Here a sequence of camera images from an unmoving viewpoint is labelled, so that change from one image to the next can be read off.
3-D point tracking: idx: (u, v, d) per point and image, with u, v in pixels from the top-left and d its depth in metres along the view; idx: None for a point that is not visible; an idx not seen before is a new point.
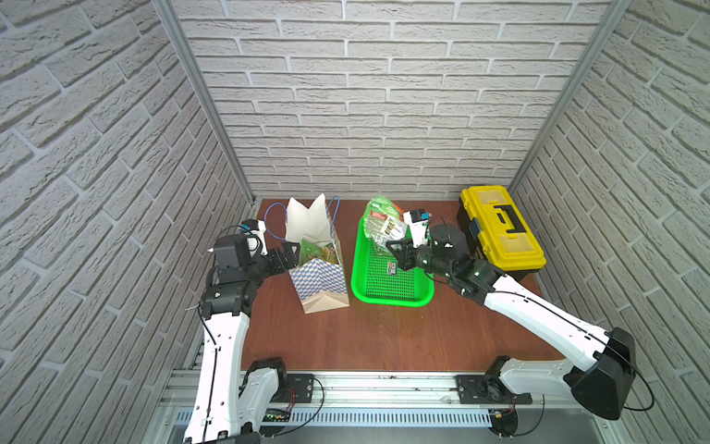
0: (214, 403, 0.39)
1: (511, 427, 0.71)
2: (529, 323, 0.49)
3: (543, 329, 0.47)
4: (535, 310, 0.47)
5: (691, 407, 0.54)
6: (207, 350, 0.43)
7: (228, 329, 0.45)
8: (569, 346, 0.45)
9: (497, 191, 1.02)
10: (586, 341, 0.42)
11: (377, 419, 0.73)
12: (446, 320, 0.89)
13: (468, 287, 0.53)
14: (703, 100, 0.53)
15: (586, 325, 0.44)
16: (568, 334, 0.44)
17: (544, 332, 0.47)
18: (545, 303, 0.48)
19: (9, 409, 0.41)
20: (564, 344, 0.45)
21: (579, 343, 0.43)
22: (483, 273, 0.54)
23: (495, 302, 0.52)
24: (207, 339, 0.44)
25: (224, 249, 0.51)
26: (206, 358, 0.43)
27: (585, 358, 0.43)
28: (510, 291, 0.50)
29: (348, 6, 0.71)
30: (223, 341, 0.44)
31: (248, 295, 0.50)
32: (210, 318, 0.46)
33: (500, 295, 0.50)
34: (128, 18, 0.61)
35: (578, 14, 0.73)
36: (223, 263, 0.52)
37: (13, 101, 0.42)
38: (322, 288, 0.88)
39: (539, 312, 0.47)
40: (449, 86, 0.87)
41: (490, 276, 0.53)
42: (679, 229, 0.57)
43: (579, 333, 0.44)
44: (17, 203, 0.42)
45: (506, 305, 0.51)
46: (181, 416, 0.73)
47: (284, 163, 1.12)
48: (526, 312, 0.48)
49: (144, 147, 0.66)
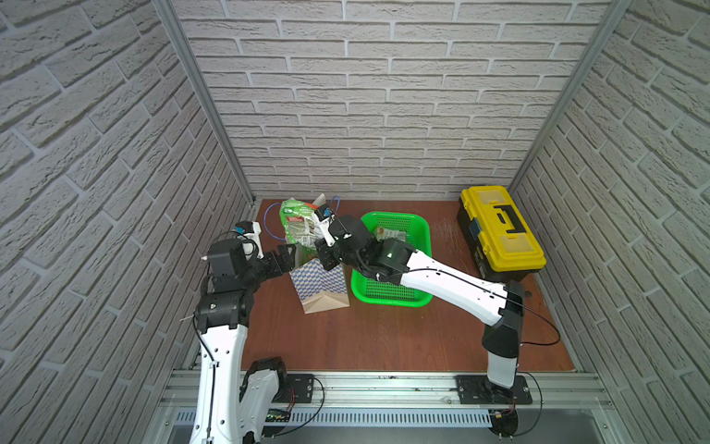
0: (213, 422, 0.38)
1: (510, 427, 0.70)
2: (444, 295, 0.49)
3: (456, 298, 0.50)
4: (447, 280, 0.48)
5: (691, 407, 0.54)
6: (205, 365, 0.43)
7: (226, 343, 0.43)
8: (478, 308, 0.48)
9: (497, 191, 1.02)
10: (490, 301, 0.46)
11: (377, 419, 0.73)
12: (446, 320, 0.89)
13: (382, 271, 0.51)
14: (703, 100, 0.53)
15: (489, 284, 0.48)
16: (475, 298, 0.47)
17: (457, 300, 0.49)
18: (455, 272, 0.49)
19: (9, 409, 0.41)
20: (473, 307, 0.49)
21: (485, 304, 0.46)
22: (396, 254, 0.51)
23: (410, 279, 0.51)
24: (204, 354, 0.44)
25: (217, 257, 0.49)
26: (204, 374, 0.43)
27: (492, 316, 0.47)
28: (422, 267, 0.49)
29: (348, 6, 0.71)
30: (221, 356, 0.42)
31: (244, 305, 0.48)
32: (206, 332, 0.44)
33: (416, 272, 0.49)
34: (129, 18, 0.62)
35: (578, 14, 0.73)
36: (217, 272, 0.50)
37: (14, 101, 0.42)
38: (322, 288, 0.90)
39: (450, 281, 0.48)
40: (450, 87, 0.88)
41: (404, 256, 0.51)
42: (679, 229, 0.57)
43: (485, 294, 0.47)
44: (17, 203, 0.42)
45: (421, 279, 0.51)
46: (182, 416, 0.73)
47: (284, 163, 1.12)
48: (439, 284, 0.49)
49: (144, 147, 0.66)
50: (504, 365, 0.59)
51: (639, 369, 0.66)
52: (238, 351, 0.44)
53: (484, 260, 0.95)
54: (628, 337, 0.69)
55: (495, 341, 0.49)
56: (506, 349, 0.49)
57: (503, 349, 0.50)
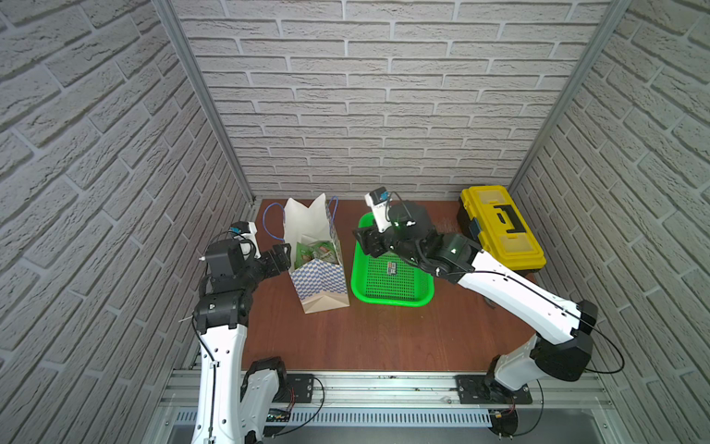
0: (214, 423, 0.38)
1: (511, 427, 0.71)
2: (509, 303, 0.46)
3: (520, 309, 0.45)
4: (515, 288, 0.44)
5: (691, 407, 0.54)
6: (205, 365, 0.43)
7: (226, 343, 0.43)
8: (546, 324, 0.43)
9: (497, 191, 1.02)
10: (563, 319, 0.42)
11: (377, 419, 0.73)
12: (446, 320, 0.89)
13: (443, 266, 0.47)
14: (703, 100, 0.53)
15: (562, 302, 0.43)
16: (545, 313, 0.43)
17: (522, 311, 0.45)
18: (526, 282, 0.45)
19: (9, 409, 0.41)
20: (541, 322, 0.44)
21: (556, 322, 0.42)
22: (459, 251, 0.47)
23: (472, 279, 0.47)
24: (204, 354, 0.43)
25: (216, 257, 0.48)
26: (205, 375, 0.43)
27: (563, 336, 0.42)
28: (489, 270, 0.45)
29: (348, 6, 0.71)
30: (221, 356, 0.42)
31: (244, 305, 0.48)
32: (206, 332, 0.44)
33: (482, 274, 0.45)
34: (128, 18, 0.61)
35: (578, 14, 0.73)
36: (214, 272, 0.49)
37: (13, 101, 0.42)
38: (322, 288, 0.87)
39: (520, 290, 0.44)
40: (450, 86, 0.87)
41: (468, 253, 0.47)
42: (679, 229, 0.57)
43: (557, 311, 0.42)
44: (17, 203, 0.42)
45: (484, 283, 0.46)
46: (181, 417, 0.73)
47: (284, 163, 1.12)
48: (507, 290, 0.45)
49: (144, 147, 0.66)
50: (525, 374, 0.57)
51: (638, 369, 0.66)
52: (238, 351, 0.44)
53: None
54: (628, 337, 0.69)
55: (555, 362, 0.45)
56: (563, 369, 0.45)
57: (559, 370, 0.46)
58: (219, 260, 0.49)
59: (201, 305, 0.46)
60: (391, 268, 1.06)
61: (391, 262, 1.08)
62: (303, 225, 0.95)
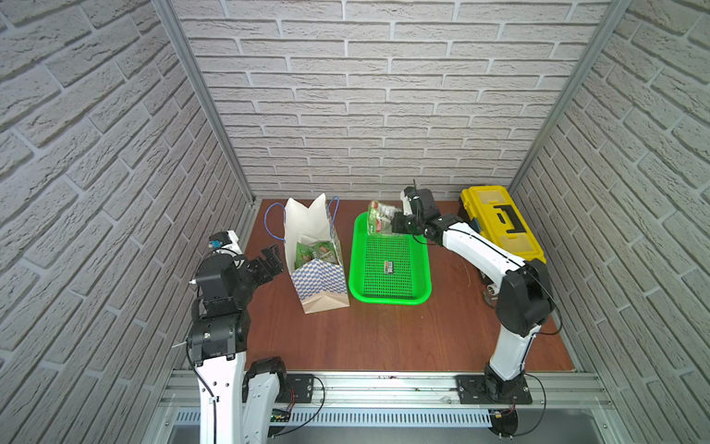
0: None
1: (511, 427, 0.71)
2: (470, 256, 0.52)
3: (478, 258, 0.59)
4: (476, 241, 0.59)
5: (690, 407, 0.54)
6: (206, 399, 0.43)
7: (225, 376, 0.41)
8: (491, 267, 0.56)
9: (497, 191, 1.02)
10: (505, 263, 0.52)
11: (377, 419, 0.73)
12: (446, 320, 0.89)
13: (431, 230, 0.67)
14: (703, 100, 0.53)
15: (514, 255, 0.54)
16: (493, 260, 0.54)
17: (479, 261, 0.59)
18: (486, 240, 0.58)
19: (9, 409, 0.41)
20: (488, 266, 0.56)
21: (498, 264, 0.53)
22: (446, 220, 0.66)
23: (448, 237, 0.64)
24: (203, 388, 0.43)
25: (208, 279, 0.45)
26: (205, 411, 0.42)
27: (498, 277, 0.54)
28: (461, 228, 0.63)
29: (348, 6, 0.71)
30: (220, 389, 0.40)
31: (241, 329, 0.45)
32: (202, 364, 0.41)
33: (453, 230, 0.63)
34: (128, 18, 0.61)
35: (578, 14, 0.73)
36: (209, 295, 0.46)
37: (13, 101, 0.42)
38: (322, 288, 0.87)
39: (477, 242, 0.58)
40: (450, 86, 0.87)
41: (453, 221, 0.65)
42: (679, 229, 0.57)
43: (502, 259, 0.54)
44: (17, 203, 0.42)
45: (455, 235, 0.63)
46: (182, 417, 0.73)
47: (284, 163, 1.12)
48: (468, 242, 0.60)
49: (144, 147, 0.66)
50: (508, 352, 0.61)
51: (639, 369, 0.66)
52: (238, 385, 0.41)
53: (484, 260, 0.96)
54: (629, 337, 0.68)
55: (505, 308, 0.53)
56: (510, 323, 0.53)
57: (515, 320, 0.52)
58: (210, 283, 0.45)
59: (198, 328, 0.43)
60: (387, 268, 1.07)
61: (386, 261, 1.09)
62: (303, 224, 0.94)
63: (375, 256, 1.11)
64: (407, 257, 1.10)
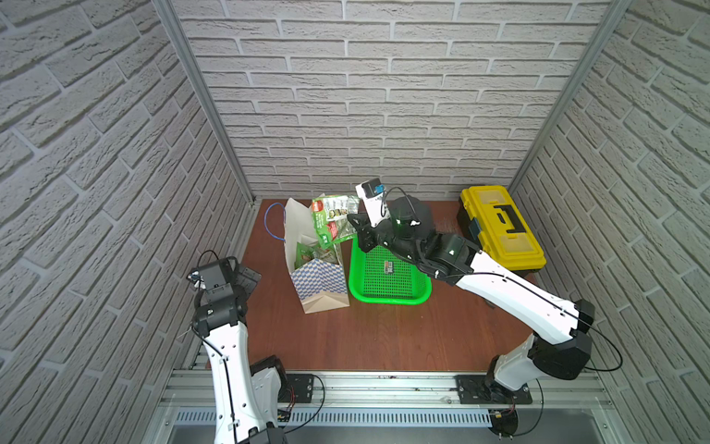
0: (237, 409, 0.40)
1: (511, 427, 0.71)
2: (506, 304, 0.46)
3: (520, 309, 0.45)
4: (513, 289, 0.44)
5: (690, 406, 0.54)
6: (215, 363, 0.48)
7: (230, 340, 0.46)
8: (544, 324, 0.43)
9: (497, 191, 1.02)
10: (561, 318, 0.42)
11: (377, 419, 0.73)
12: (446, 320, 0.89)
13: (442, 269, 0.46)
14: (703, 100, 0.53)
15: (560, 302, 0.43)
16: (544, 313, 0.42)
17: (520, 311, 0.45)
18: (523, 283, 0.44)
19: (9, 409, 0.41)
20: (539, 321, 0.44)
21: (555, 321, 0.42)
22: (458, 252, 0.46)
23: (473, 283, 0.46)
24: (213, 353, 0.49)
25: (211, 269, 0.53)
26: (217, 374, 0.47)
27: (561, 335, 0.42)
28: (488, 272, 0.44)
29: (348, 6, 0.71)
30: (228, 351, 0.45)
31: (240, 306, 0.51)
32: (209, 335, 0.46)
33: (480, 276, 0.44)
34: (128, 18, 0.61)
35: (578, 14, 0.73)
36: (211, 284, 0.53)
37: (13, 101, 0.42)
38: (322, 288, 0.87)
39: (518, 290, 0.43)
40: (449, 86, 0.87)
41: (465, 255, 0.46)
42: (679, 229, 0.57)
43: (555, 312, 0.42)
44: (17, 203, 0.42)
45: (484, 282, 0.45)
46: (182, 416, 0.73)
47: (284, 163, 1.12)
48: (505, 291, 0.44)
49: (144, 147, 0.66)
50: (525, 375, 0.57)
51: (638, 369, 0.66)
52: (244, 347, 0.46)
53: None
54: (628, 337, 0.69)
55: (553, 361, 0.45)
56: (561, 371, 0.46)
57: (557, 369, 0.46)
58: (212, 272, 0.53)
59: (201, 314, 0.48)
60: (387, 268, 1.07)
61: (386, 261, 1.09)
62: (304, 225, 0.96)
63: (374, 256, 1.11)
64: None
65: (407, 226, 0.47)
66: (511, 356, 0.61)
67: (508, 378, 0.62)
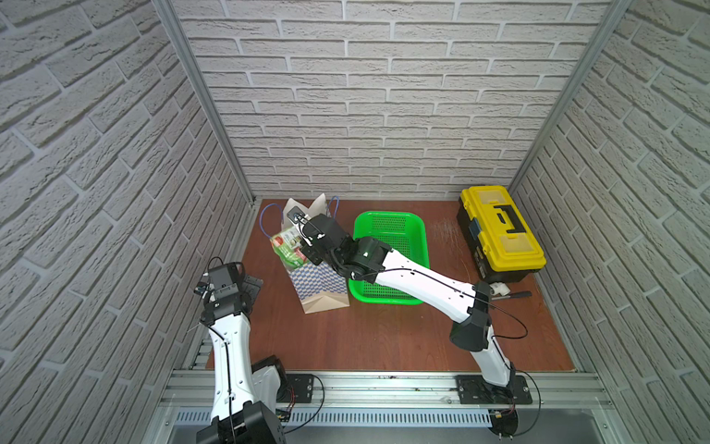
0: (233, 386, 0.42)
1: (510, 427, 0.70)
2: (416, 292, 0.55)
3: (428, 297, 0.52)
4: (420, 280, 0.49)
5: (690, 407, 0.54)
6: (218, 347, 0.47)
7: (232, 327, 0.50)
8: (446, 305, 0.50)
9: (497, 191, 1.02)
10: (459, 299, 0.48)
11: (377, 419, 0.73)
12: (446, 320, 0.89)
13: (358, 270, 0.51)
14: (703, 100, 0.53)
15: (459, 285, 0.50)
16: (446, 297, 0.49)
17: (429, 297, 0.52)
18: (429, 273, 0.50)
19: (9, 409, 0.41)
20: (444, 305, 0.51)
21: (454, 302, 0.49)
22: (371, 253, 0.51)
23: (386, 278, 0.52)
24: (216, 339, 0.48)
25: (217, 270, 0.59)
26: (218, 355, 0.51)
27: (459, 314, 0.49)
28: (397, 267, 0.50)
29: (348, 6, 0.71)
30: (230, 336, 0.48)
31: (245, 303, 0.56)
32: (214, 324, 0.50)
33: (390, 272, 0.50)
34: (129, 18, 0.62)
35: (578, 14, 0.73)
36: (218, 283, 0.59)
37: (14, 101, 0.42)
38: (322, 288, 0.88)
39: (423, 280, 0.49)
40: (450, 86, 0.87)
41: (378, 254, 0.51)
42: (679, 229, 0.57)
43: (454, 293, 0.49)
44: (17, 203, 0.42)
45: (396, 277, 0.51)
46: (181, 416, 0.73)
47: (284, 163, 1.12)
48: (413, 283, 0.50)
49: (144, 147, 0.66)
50: (491, 363, 0.60)
51: (638, 369, 0.66)
52: (246, 334, 0.51)
53: (484, 260, 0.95)
54: (629, 337, 0.68)
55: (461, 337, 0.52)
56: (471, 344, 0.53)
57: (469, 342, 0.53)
58: (219, 273, 0.59)
59: (209, 306, 0.53)
60: None
61: None
62: None
63: None
64: None
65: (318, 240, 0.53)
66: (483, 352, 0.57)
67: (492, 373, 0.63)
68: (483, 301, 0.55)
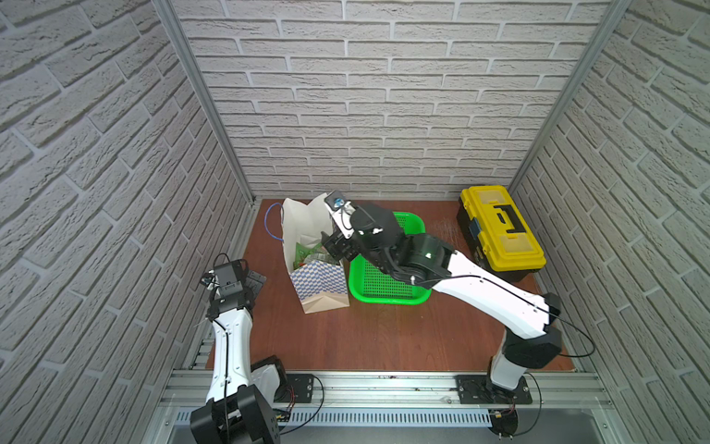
0: (231, 372, 0.43)
1: (510, 427, 0.70)
2: (482, 304, 0.45)
3: (498, 310, 0.44)
4: (492, 289, 0.43)
5: (690, 406, 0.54)
6: (219, 338, 0.49)
7: (235, 320, 0.52)
8: (520, 322, 0.43)
9: (497, 191, 1.02)
10: (535, 314, 0.42)
11: (377, 419, 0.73)
12: (446, 320, 0.89)
13: (418, 273, 0.42)
14: (703, 100, 0.53)
15: (532, 298, 0.44)
16: (520, 311, 0.42)
17: (497, 311, 0.44)
18: (498, 281, 0.43)
19: (9, 409, 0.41)
20: (517, 321, 0.44)
21: (531, 319, 0.42)
22: (434, 255, 0.43)
23: (448, 286, 0.44)
24: (218, 329, 0.51)
25: (223, 267, 0.61)
26: (218, 345, 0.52)
27: (534, 330, 0.42)
28: (465, 274, 0.42)
29: (348, 6, 0.71)
30: (232, 327, 0.50)
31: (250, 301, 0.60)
32: (218, 317, 0.53)
33: (459, 279, 0.42)
34: (128, 18, 0.61)
35: (578, 14, 0.73)
36: (223, 280, 0.61)
37: (13, 101, 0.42)
38: (322, 288, 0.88)
39: (495, 291, 0.43)
40: (449, 86, 0.87)
41: (443, 256, 0.43)
42: (679, 228, 0.57)
43: (530, 308, 0.42)
44: (17, 203, 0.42)
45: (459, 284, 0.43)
46: (181, 416, 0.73)
47: (284, 163, 1.12)
48: (483, 294, 0.43)
49: (143, 147, 0.65)
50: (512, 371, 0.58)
51: (638, 369, 0.66)
52: (247, 327, 0.53)
53: (484, 260, 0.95)
54: (628, 337, 0.69)
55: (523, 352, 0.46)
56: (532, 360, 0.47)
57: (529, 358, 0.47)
58: (224, 270, 0.61)
59: (214, 302, 0.56)
60: None
61: None
62: (303, 224, 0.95)
63: None
64: None
65: (371, 235, 0.43)
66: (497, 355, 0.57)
67: (499, 375, 0.62)
68: (555, 315, 0.48)
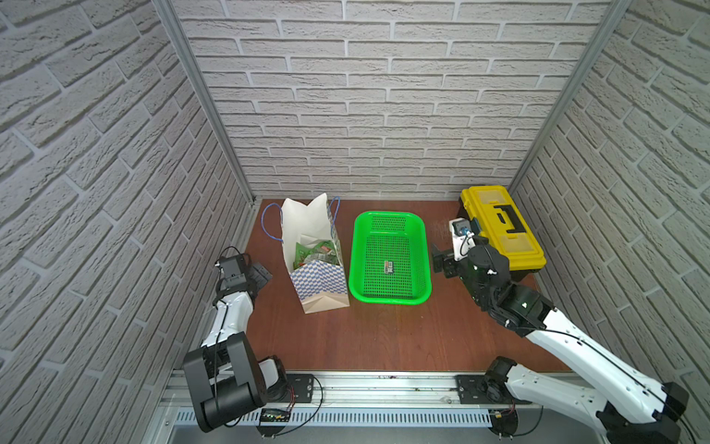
0: (224, 327, 0.47)
1: (511, 427, 0.71)
2: (578, 366, 0.46)
3: (596, 376, 0.44)
4: (592, 354, 0.44)
5: (691, 407, 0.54)
6: (220, 310, 0.54)
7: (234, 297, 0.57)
8: (623, 398, 0.42)
9: (497, 191, 1.02)
10: (644, 396, 0.40)
11: (377, 419, 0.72)
12: (446, 320, 0.89)
13: (512, 319, 0.48)
14: (703, 100, 0.53)
15: (644, 378, 0.41)
16: (625, 386, 0.41)
17: (598, 379, 0.44)
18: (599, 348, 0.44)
19: (9, 409, 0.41)
20: (619, 396, 0.42)
21: (637, 398, 0.40)
22: (531, 307, 0.48)
23: (544, 339, 0.47)
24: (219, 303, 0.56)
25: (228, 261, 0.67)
26: (218, 315, 0.52)
27: (642, 413, 0.40)
28: (561, 331, 0.45)
29: (348, 6, 0.71)
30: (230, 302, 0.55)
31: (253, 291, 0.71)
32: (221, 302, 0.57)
33: (554, 335, 0.46)
34: (129, 18, 0.62)
35: (578, 14, 0.73)
36: (227, 273, 0.67)
37: (14, 101, 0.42)
38: (322, 288, 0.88)
39: (595, 357, 0.43)
40: (449, 86, 0.87)
41: (540, 309, 0.48)
42: (679, 228, 0.57)
43: (638, 388, 0.41)
44: (17, 203, 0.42)
45: (556, 346, 0.46)
46: (181, 416, 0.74)
47: (284, 163, 1.12)
48: (583, 357, 0.44)
49: (144, 147, 0.66)
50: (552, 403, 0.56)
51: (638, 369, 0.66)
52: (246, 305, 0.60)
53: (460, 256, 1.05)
54: (628, 337, 0.69)
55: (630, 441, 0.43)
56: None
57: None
58: (230, 264, 0.67)
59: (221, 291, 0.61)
60: (387, 268, 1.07)
61: (386, 262, 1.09)
62: (303, 224, 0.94)
63: (374, 257, 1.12)
64: (409, 258, 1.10)
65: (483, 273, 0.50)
66: (548, 386, 0.57)
67: (524, 390, 0.61)
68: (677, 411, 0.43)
